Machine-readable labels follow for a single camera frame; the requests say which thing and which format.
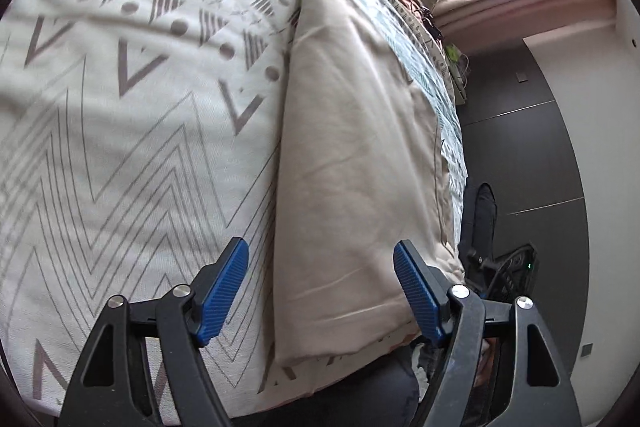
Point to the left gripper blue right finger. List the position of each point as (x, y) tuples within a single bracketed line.
[(528, 385)]

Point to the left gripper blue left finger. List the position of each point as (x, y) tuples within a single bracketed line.
[(112, 385)]

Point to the beige jacket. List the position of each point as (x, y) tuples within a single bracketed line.
[(361, 169)]

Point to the black device on floor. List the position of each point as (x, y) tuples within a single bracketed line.
[(494, 277)]

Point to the patterned white bed quilt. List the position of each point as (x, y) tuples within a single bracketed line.
[(137, 138)]

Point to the pink-brown curtain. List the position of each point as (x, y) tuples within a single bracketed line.
[(477, 26)]

